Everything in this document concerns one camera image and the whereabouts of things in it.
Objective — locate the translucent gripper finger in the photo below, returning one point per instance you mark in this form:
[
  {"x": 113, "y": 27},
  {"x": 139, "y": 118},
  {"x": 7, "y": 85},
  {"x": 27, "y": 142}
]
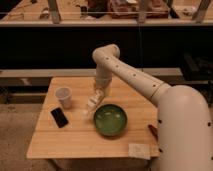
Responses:
[
  {"x": 98, "y": 94},
  {"x": 102, "y": 94}
]

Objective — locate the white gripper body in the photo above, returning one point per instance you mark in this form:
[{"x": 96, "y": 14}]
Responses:
[{"x": 102, "y": 83}]

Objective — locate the white plastic bottle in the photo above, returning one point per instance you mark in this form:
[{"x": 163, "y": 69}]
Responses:
[{"x": 93, "y": 102}]

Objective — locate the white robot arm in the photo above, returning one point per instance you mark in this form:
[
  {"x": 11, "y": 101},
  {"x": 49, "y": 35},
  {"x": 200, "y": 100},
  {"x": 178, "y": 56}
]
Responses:
[{"x": 185, "y": 126}]

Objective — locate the green ceramic bowl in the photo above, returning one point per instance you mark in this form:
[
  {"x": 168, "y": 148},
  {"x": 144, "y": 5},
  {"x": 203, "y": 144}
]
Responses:
[{"x": 110, "y": 120}]

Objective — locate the clear plastic cup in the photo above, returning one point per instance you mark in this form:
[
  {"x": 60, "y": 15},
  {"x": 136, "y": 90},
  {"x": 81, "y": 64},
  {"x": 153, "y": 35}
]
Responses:
[{"x": 64, "y": 95}]

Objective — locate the black smartphone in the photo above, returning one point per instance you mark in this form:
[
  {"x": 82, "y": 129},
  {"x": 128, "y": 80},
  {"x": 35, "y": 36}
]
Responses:
[{"x": 59, "y": 117}]

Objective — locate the wooden table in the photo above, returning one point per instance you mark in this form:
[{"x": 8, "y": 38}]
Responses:
[{"x": 79, "y": 138}]

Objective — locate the white square sponge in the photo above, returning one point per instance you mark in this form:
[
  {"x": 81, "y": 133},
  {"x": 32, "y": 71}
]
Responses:
[{"x": 136, "y": 150}]

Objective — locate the brown woven basket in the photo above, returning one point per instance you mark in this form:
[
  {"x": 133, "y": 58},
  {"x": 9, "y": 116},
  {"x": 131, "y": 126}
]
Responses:
[{"x": 131, "y": 8}]

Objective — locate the wooden background shelf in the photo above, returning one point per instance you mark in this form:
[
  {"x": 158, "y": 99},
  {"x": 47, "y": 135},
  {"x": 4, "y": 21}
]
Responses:
[{"x": 95, "y": 13}]

